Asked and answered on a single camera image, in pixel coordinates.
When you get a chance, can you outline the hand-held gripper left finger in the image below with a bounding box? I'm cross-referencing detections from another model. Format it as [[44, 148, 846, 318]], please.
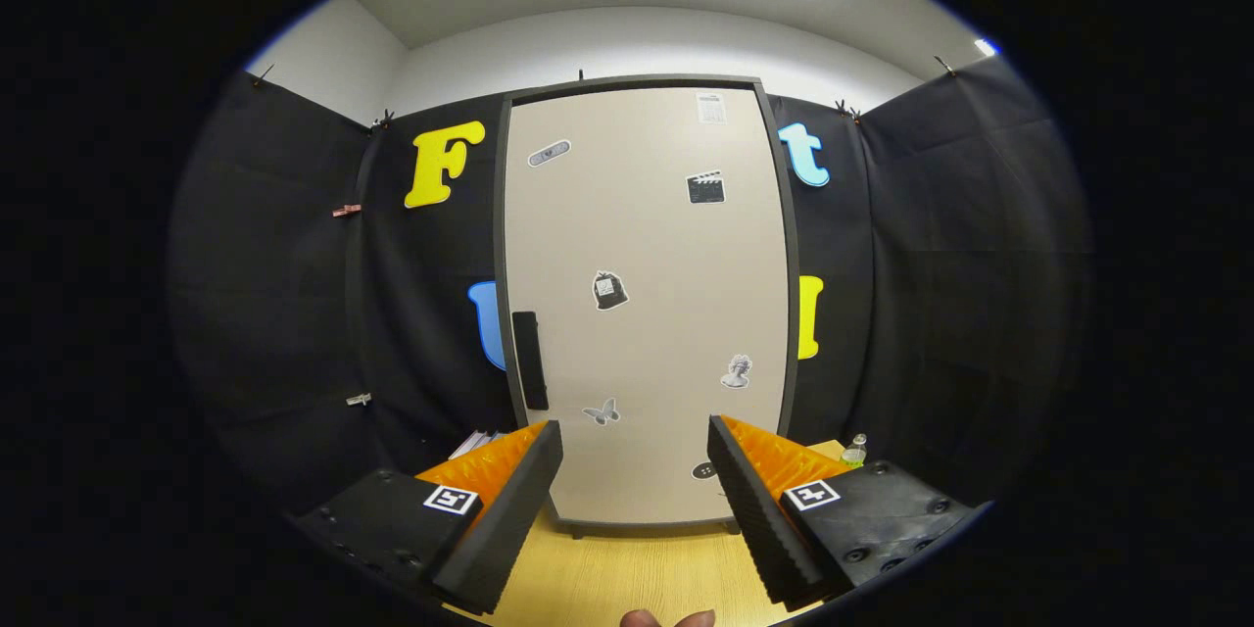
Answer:
[[289, 419, 565, 616]]

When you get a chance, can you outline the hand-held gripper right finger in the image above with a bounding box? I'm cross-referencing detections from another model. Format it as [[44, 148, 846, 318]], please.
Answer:
[[707, 414, 990, 610]]

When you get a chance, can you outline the grey shoe cabinet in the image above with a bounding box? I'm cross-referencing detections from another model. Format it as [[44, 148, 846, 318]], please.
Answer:
[[493, 73, 799, 540]]

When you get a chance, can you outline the stack of books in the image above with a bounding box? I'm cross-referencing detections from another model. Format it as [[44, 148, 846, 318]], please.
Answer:
[[449, 429, 506, 461]]

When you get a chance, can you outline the black backdrop cloth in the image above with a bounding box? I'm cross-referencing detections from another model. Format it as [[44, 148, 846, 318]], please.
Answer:
[[167, 54, 1093, 510]]

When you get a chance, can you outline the black door handle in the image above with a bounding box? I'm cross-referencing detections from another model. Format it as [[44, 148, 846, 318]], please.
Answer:
[[511, 311, 551, 411]]

